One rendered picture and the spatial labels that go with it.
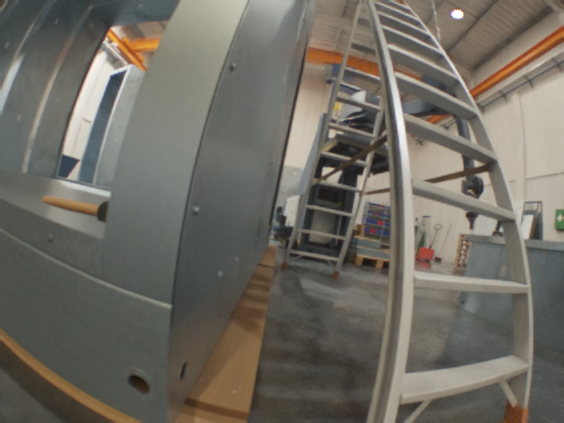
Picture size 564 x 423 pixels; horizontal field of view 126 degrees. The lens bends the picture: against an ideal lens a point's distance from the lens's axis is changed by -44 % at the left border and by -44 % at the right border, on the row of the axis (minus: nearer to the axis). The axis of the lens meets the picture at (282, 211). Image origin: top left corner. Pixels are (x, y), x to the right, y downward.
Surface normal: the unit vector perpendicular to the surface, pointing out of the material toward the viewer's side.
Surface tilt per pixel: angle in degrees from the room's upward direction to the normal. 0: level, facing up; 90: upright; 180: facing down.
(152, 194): 90
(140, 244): 90
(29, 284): 90
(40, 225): 90
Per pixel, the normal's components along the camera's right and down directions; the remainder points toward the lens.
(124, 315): 0.00, -0.03
